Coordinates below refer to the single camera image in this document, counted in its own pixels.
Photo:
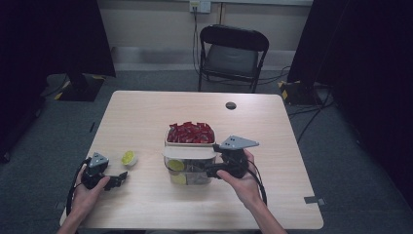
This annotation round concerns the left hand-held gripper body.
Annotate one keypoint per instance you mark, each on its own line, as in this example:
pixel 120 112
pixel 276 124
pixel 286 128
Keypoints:
pixel 95 172

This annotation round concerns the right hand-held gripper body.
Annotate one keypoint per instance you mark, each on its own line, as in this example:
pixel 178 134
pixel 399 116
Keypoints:
pixel 235 161

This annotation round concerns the clear two-compartment plastic container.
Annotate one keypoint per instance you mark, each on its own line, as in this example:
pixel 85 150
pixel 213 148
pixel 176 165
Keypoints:
pixel 195 175

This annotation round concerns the lime half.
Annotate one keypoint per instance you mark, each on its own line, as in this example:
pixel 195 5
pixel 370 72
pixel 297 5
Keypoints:
pixel 179 179
pixel 128 158
pixel 175 165

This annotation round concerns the white container lid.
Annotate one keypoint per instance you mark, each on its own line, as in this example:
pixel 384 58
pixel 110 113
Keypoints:
pixel 190 152

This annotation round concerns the person's left hand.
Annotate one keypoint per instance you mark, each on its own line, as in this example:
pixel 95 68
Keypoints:
pixel 85 200

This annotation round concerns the person's right hand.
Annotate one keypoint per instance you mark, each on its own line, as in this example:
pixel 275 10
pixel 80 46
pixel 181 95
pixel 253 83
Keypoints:
pixel 248 190

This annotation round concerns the pile of red packets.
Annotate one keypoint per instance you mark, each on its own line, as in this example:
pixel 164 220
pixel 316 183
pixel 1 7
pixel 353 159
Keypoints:
pixel 191 133

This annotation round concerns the black stand base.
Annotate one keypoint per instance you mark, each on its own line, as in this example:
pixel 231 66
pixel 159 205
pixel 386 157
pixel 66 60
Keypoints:
pixel 81 87
pixel 298 92

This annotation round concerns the grey tape strip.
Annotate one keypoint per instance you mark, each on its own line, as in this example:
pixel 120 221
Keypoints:
pixel 315 200

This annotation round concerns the black folding chair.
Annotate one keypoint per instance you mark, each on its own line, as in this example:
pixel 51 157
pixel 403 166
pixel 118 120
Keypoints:
pixel 232 58

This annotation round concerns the black curtain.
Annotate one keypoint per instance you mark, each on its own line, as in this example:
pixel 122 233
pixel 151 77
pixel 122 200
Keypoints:
pixel 363 65
pixel 48 39

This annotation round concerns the white wall socket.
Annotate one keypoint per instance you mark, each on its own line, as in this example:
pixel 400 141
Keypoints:
pixel 200 6

